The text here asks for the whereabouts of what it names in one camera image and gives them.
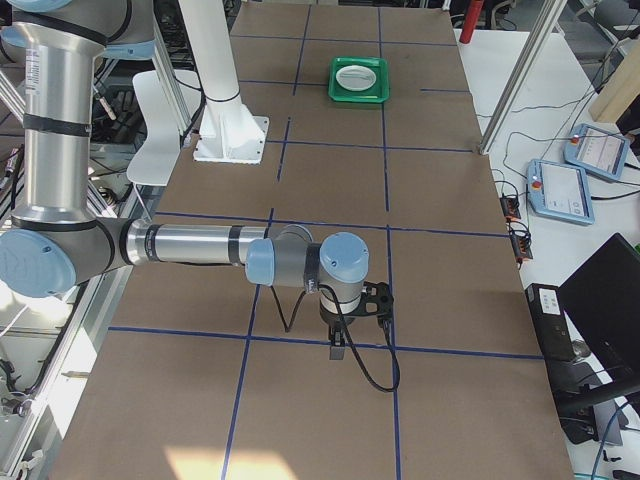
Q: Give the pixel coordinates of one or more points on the orange connector box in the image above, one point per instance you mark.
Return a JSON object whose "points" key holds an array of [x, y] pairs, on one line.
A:
{"points": [[521, 246], [510, 206]]}

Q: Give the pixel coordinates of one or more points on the black monitor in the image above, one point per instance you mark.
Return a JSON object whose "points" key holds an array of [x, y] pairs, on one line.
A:
{"points": [[601, 298]]}

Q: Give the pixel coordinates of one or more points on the green plastic tray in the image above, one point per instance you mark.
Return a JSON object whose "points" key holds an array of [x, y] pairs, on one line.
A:
{"points": [[378, 94]]}

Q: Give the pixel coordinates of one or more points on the white round plate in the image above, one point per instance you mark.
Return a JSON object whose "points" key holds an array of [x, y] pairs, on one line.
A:
{"points": [[351, 84]]}

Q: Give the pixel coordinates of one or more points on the white plastic chair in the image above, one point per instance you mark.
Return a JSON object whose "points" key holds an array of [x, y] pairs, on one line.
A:
{"points": [[155, 160]]}

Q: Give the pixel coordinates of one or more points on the far blue teach pendant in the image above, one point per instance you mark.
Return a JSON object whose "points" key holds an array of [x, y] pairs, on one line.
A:
{"points": [[599, 152]]}

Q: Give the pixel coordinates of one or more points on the aluminium frame post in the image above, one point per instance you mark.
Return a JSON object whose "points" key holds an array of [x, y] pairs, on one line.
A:
{"points": [[533, 46]]}

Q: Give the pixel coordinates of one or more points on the blue teach pendant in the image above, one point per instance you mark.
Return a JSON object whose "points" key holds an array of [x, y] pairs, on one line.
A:
{"points": [[559, 191], [599, 152]]}

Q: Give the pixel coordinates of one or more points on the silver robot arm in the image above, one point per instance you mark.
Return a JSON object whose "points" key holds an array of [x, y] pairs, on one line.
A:
{"points": [[55, 242]]}

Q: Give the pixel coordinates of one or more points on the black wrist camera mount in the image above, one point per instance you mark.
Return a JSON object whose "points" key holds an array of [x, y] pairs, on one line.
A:
{"points": [[375, 300]]}

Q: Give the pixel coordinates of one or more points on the lower orange connector box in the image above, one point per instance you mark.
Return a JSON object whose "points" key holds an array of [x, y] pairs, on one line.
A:
{"points": [[521, 246]]}

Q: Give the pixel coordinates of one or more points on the black computer box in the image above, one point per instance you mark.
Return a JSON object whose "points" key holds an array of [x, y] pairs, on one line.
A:
{"points": [[550, 324]]}

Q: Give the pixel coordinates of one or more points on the red cylinder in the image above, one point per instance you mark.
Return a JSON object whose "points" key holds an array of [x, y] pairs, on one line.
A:
{"points": [[471, 19]]}

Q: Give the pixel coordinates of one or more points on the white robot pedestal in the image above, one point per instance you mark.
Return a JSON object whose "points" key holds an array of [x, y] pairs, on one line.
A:
{"points": [[229, 132]]}

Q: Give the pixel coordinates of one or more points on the near blue teach pendant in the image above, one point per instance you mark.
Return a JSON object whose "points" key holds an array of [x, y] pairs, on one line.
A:
{"points": [[559, 191]]}

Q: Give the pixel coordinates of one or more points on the wooden board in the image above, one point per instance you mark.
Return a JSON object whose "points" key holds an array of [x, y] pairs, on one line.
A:
{"points": [[620, 91]]}

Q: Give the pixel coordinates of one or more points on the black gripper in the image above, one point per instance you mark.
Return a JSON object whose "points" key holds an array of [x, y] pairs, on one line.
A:
{"points": [[331, 318]]}

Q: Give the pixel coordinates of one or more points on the upper orange connector box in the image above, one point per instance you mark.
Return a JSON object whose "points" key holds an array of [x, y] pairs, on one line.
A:
{"points": [[510, 206]]}

